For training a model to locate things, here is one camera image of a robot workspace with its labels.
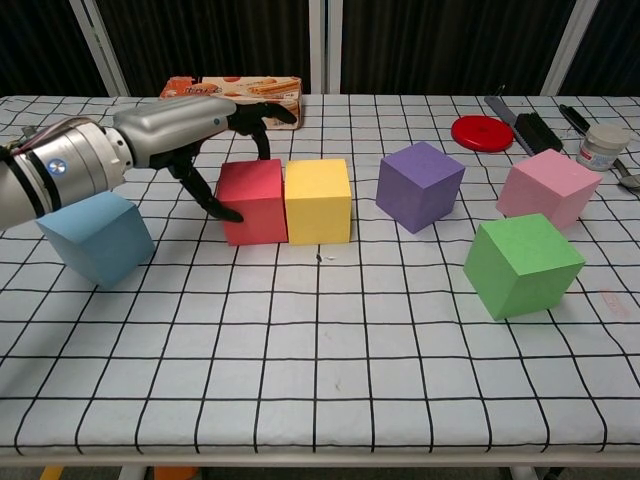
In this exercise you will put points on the purple foam cube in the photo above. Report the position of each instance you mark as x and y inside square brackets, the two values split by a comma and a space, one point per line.
[417, 185]

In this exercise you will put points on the metal spoon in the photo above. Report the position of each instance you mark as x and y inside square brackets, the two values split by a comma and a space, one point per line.
[631, 180]

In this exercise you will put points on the light blue foam cube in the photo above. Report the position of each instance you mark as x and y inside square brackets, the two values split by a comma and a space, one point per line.
[95, 240]

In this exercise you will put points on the white black-checked tablecloth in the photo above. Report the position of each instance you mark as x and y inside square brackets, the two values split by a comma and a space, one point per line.
[320, 375]

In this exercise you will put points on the dark pleated curtain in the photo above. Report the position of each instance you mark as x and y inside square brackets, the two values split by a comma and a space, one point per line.
[35, 40]
[615, 50]
[440, 45]
[210, 35]

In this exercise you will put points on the yellow foam cube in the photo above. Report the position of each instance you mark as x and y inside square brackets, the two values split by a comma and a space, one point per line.
[317, 205]

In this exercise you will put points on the red round disc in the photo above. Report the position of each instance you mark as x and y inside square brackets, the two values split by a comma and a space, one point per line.
[482, 132]

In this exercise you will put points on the white frame post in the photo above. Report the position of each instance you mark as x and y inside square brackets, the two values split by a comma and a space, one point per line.
[324, 50]
[562, 55]
[101, 50]

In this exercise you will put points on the small white jar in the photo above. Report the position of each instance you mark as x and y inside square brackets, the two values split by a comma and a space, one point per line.
[602, 147]

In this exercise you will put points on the red foam cube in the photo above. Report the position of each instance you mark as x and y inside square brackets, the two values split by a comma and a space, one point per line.
[257, 210]

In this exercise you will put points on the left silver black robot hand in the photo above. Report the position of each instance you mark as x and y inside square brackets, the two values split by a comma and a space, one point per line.
[175, 127]

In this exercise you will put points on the orange wafer snack box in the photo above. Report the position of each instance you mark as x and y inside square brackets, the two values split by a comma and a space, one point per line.
[235, 87]

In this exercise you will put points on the pink foam cube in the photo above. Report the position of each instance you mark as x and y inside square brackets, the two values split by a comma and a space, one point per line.
[550, 187]

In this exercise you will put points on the green foam cube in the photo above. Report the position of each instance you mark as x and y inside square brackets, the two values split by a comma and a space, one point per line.
[520, 265]

